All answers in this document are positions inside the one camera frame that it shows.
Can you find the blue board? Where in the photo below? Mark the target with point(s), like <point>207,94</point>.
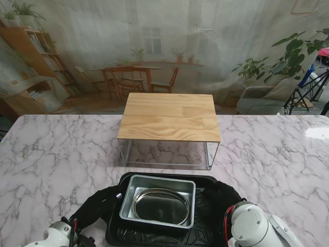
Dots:
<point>307,76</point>

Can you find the silver rectangular baking tray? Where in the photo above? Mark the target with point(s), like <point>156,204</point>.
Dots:
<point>128,205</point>

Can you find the round stainless steel tray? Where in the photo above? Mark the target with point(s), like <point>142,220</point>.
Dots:
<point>162,208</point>

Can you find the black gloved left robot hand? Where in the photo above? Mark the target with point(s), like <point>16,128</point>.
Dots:
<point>95,205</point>

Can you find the black tripod stand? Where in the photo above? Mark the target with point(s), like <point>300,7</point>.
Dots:
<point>299,97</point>

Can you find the pink object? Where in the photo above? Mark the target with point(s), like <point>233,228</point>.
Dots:
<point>325,52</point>

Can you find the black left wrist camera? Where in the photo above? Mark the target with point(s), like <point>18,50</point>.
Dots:
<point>86,240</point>

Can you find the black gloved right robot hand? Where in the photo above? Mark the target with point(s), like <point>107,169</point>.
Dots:
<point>223,195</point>

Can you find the large black patterned baking tray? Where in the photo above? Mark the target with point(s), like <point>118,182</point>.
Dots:
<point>203,231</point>

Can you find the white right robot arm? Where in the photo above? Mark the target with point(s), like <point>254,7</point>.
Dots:
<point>252,226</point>

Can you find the printed room scene backdrop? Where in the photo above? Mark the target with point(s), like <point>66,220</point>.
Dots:
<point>164,38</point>

